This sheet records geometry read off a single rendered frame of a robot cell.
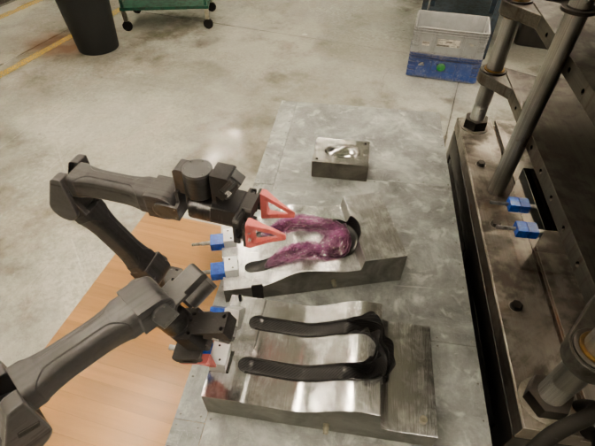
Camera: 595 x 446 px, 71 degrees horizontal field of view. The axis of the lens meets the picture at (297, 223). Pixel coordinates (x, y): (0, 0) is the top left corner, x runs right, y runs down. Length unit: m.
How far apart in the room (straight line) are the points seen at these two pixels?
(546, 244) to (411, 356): 0.53
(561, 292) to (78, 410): 1.30
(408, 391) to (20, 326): 1.91
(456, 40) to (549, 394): 3.22
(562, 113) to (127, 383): 1.53
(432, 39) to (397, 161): 2.40
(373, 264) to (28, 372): 0.80
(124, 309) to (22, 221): 2.27
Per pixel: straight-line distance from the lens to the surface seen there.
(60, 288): 2.49
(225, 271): 1.15
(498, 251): 1.45
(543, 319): 1.34
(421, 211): 1.47
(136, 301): 0.74
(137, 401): 1.12
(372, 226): 1.22
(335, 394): 0.94
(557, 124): 1.60
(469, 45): 3.98
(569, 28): 1.37
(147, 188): 0.89
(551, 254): 1.39
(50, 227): 2.85
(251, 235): 0.81
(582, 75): 1.31
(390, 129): 1.82
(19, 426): 0.75
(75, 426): 1.15
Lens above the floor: 1.79
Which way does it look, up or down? 46 degrees down
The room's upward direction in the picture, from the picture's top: straight up
